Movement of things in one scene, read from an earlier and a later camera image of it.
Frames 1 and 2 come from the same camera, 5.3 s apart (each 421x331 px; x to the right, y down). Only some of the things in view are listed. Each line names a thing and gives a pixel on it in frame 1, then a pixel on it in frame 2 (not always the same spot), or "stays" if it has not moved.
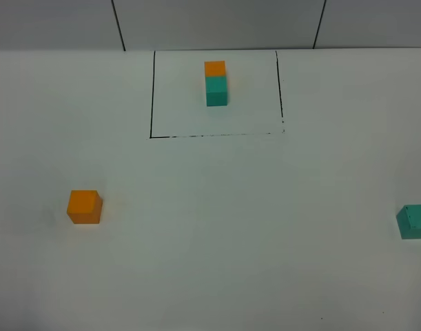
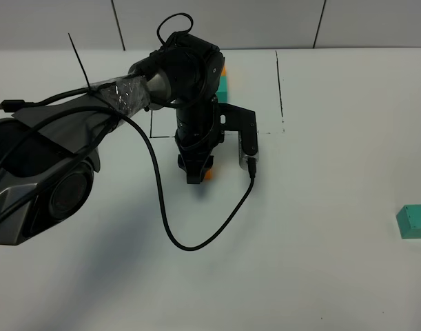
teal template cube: x=216 y=91 stays
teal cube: x=414 y=221 stays
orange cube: x=85 y=207 → x=209 y=175
